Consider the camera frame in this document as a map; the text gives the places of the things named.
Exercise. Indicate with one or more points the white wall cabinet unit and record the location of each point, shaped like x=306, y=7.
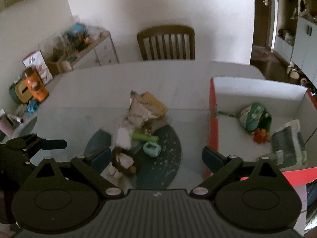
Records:
x=295, y=41

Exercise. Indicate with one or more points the red white gift bag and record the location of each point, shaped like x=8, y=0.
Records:
x=35, y=60

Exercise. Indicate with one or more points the teal small case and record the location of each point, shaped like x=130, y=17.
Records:
x=152, y=149

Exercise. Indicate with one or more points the orange snack jar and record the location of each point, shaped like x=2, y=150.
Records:
x=35, y=84

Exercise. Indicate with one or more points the green foam tube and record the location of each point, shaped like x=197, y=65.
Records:
x=144, y=137

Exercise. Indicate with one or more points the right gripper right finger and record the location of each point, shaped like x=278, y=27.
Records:
x=225, y=170

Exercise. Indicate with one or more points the white cloth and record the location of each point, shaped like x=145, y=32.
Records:
x=124, y=138

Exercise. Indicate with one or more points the green tissue box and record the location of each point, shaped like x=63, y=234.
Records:
x=19, y=92

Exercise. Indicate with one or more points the orange flower toy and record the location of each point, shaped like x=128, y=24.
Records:
x=261, y=136

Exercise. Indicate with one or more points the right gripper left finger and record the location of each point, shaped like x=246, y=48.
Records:
x=96, y=157

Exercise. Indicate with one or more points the patterned paper snack bag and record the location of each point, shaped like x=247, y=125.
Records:
x=139, y=111

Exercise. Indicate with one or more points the dark brown door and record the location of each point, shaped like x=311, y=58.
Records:
x=262, y=23

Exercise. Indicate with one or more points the dark green round mat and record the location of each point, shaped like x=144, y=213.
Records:
x=157, y=173

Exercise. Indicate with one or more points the red white cardboard box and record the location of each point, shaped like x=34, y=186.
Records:
x=285, y=102

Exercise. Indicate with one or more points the brown white plush toy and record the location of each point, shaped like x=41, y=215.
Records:
x=122, y=163

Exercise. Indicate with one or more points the green patterned pouch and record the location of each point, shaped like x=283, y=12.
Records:
x=252, y=117

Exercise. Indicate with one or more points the globe toy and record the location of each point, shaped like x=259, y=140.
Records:
x=77, y=33

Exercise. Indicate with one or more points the white drawer cabinet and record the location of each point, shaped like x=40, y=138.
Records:
x=100, y=53

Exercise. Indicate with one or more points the dark wooden chair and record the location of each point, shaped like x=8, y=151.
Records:
x=167, y=42

